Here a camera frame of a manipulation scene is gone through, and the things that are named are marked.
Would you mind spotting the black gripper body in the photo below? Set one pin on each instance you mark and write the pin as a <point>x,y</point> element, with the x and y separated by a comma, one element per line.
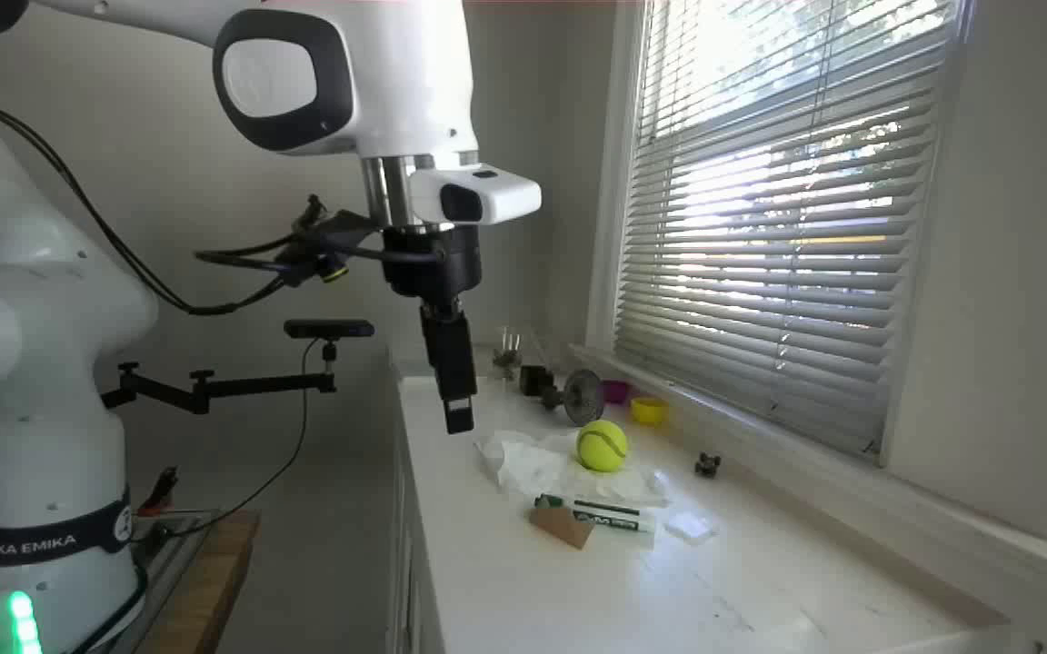
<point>435,260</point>

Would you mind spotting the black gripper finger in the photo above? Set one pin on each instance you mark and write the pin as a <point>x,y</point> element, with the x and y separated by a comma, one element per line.
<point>455,402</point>

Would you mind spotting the small wooden block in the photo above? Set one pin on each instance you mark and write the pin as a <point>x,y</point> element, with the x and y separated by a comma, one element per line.
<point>560,525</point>

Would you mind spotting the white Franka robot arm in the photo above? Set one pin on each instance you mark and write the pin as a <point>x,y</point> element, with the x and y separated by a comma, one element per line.
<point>39,363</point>

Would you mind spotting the clear plastic cup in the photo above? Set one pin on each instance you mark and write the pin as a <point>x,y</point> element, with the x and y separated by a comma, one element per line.
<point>505,352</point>

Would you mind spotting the small pink cup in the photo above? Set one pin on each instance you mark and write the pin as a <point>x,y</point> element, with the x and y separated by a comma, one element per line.
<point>614,392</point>

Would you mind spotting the small yellow cup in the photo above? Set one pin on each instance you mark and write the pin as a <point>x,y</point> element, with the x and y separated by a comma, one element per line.
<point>647,410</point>

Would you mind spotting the small black flat object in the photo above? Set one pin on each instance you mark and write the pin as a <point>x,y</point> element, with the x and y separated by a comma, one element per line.
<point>533,378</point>

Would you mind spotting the crumpled white cloth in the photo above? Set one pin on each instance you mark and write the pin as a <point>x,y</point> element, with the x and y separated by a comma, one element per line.
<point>523,459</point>

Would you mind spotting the yellow-green tennis ball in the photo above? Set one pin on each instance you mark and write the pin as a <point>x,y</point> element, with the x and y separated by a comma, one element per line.
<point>603,444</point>

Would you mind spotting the green and white marker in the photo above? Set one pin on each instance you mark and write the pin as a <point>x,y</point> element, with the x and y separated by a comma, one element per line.
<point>600,510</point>

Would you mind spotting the small black clip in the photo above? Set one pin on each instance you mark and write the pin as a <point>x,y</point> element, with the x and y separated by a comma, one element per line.
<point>706,461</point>

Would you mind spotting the small white plastic piece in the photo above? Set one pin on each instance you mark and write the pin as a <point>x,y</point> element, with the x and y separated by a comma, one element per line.
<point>689,525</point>

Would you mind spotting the red and black clamp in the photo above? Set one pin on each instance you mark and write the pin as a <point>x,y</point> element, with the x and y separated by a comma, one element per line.
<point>162,491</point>

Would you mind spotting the wooden bench top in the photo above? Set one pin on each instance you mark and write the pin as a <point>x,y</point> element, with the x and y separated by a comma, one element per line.
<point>202,594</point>

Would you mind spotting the white window blind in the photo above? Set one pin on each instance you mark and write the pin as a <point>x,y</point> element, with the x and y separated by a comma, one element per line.
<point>791,219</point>

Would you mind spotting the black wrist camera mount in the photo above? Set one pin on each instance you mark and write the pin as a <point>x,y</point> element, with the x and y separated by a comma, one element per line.
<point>331,229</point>

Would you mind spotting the black camera on stand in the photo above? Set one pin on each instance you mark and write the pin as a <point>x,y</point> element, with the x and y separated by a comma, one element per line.
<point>329,327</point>

